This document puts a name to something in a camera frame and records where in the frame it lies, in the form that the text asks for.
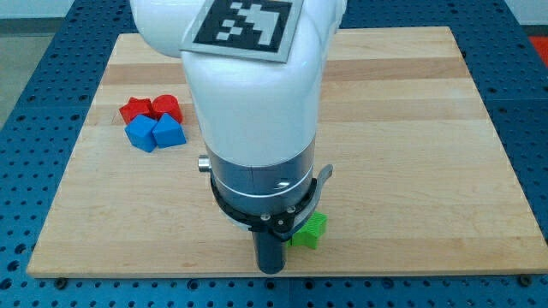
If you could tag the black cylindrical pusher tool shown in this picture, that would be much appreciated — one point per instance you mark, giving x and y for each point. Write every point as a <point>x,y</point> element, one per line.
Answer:
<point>270,252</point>

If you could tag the blue wedge block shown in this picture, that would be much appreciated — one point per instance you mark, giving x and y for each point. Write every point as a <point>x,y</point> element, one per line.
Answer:
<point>168,132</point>

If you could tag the red cylinder block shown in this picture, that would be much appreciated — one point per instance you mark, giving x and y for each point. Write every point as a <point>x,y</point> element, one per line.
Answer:
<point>167,104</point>

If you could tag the green star block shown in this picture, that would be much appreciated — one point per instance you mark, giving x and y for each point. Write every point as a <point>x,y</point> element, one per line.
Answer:
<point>311,232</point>

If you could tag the red star block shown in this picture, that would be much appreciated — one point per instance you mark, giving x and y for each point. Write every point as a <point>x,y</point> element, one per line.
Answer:
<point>136,107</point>

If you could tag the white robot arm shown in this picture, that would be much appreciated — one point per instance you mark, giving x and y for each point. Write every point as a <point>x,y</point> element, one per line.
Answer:
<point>254,69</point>

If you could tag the light wooden board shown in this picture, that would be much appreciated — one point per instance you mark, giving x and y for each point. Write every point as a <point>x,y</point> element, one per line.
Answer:
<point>421,182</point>

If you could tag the black white fiducial marker tag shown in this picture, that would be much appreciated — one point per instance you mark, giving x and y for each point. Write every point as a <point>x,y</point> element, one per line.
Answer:
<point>251,29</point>

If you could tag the blue cube block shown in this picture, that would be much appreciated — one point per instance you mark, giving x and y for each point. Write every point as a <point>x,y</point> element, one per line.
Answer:
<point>139,133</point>

